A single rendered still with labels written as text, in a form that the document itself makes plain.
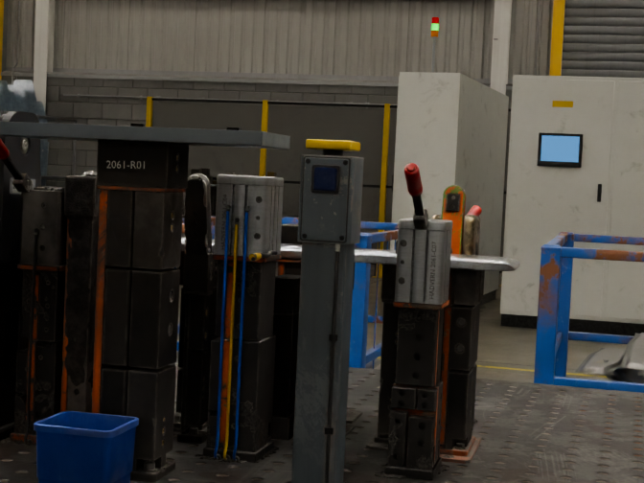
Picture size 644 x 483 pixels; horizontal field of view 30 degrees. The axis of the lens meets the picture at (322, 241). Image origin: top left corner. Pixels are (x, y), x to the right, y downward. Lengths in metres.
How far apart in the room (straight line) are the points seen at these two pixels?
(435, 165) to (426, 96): 0.56
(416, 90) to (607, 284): 2.15
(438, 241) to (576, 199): 7.98
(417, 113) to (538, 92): 0.97
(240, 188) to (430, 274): 0.30
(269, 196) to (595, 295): 8.01
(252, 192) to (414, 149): 8.06
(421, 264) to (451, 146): 8.03
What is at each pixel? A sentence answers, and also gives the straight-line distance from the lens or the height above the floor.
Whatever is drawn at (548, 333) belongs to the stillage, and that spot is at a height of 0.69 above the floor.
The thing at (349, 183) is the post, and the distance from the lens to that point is 1.52.
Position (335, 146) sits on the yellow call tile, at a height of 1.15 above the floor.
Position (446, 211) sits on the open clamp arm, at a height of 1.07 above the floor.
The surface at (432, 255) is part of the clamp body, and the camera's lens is 1.66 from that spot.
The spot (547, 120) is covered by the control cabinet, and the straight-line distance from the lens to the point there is 9.65.
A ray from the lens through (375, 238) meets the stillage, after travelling 3.78.
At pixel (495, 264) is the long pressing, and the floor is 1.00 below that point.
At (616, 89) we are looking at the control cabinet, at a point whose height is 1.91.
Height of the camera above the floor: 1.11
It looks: 3 degrees down
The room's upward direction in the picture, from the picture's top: 3 degrees clockwise
